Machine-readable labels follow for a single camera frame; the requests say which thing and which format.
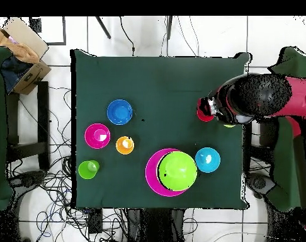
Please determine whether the large pink bowl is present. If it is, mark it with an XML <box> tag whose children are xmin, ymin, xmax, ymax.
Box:
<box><xmin>145</xmin><ymin>147</ymin><xmax>191</xmax><ymax>198</ymax></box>

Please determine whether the dark green tablecloth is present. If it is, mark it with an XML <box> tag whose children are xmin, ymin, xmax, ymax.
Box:
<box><xmin>70</xmin><ymin>49</ymin><xmax>252</xmax><ymax>210</ymax></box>

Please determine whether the small magenta bowl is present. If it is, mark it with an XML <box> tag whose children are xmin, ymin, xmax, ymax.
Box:
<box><xmin>84</xmin><ymin>122</ymin><xmax>111</xmax><ymax>150</ymax></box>

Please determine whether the black floor frame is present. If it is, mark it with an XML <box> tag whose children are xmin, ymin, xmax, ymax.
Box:
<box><xmin>29</xmin><ymin>16</ymin><xmax>67</xmax><ymax>46</ymax></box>

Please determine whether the grey chair base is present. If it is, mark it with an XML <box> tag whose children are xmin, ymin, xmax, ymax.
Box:
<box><xmin>9</xmin><ymin>170</ymin><xmax>47</xmax><ymax>188</ymax></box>
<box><xmin>246</xmin><ymin>172</ymin><xmax>277</xmax><ymax>200</ymax></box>

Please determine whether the tall green cup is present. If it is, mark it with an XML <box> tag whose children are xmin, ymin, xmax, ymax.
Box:
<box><xmin>77</xmin><ymin>159</ymin><xmax>100</xmax><ymax>180</ymax></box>

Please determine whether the black stool frame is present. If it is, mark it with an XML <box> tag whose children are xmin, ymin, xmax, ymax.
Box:
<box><xmin>5</xmin><ymin>81</ymin><xmax>51</xmax><ymax>172</ymax></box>

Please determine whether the black floor cable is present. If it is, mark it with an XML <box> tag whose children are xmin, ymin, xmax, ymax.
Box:
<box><xmin>118</xmin><ymin>16</ymin><xmax>136</xmax><ymax>57</ymax></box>

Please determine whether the large green bowl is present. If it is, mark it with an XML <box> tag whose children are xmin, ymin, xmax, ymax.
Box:
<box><xmin>158</xmin><ymin>151</ymin><xmax>198</xmax><ymax>192</ymax></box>

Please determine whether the small cyan bowl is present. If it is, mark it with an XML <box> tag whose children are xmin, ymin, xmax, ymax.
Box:
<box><xmin>194</xmin><ymin>147</ymin><xmax>221</xmax><ymax>174</ymax></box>

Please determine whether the black tripod leg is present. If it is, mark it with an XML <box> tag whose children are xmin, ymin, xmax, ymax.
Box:
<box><xmin>94</xmin><ymin>16</ymin><xmax>112</xmax><ymax>40</ymax></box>
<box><xmin>166</xmin><ymin>16</ymin><xmax>174</xmax><ymax>40</ymax></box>

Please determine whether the black power strip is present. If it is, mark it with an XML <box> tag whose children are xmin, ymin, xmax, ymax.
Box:
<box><xmin>88</xmin><ymin>208</ymin><xmax>104</xmax><ymax>234</ymax></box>

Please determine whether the black box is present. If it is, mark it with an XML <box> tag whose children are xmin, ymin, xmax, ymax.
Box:
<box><xmin>258</xmin><ymin>120</ymin><xmax>280</xmax><ymax>147</ymax></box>

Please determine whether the orange cup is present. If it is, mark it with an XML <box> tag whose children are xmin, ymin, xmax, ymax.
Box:
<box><xmin>115</xmin><ymin>135</ymin><xmax>135</xmax><ymax>155</ymax></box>

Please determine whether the cardboard box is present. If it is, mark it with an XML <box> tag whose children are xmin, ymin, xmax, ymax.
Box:
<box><xmin>0</xmin><ymin>16</ymin><xmax>52</xmax><ymax>96</ymax></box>

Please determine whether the red cup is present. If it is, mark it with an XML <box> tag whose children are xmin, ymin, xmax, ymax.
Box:
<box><xmin>196</xmin><ymin>110</ymin><xmax>216</xmax><ymax>123</ymax></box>

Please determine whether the small blue bowl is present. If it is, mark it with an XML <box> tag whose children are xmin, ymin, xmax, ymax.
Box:
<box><xmin>106</xmin><ymin>98</ymin><xmax>133</xmax><ymax>126</ymax></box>

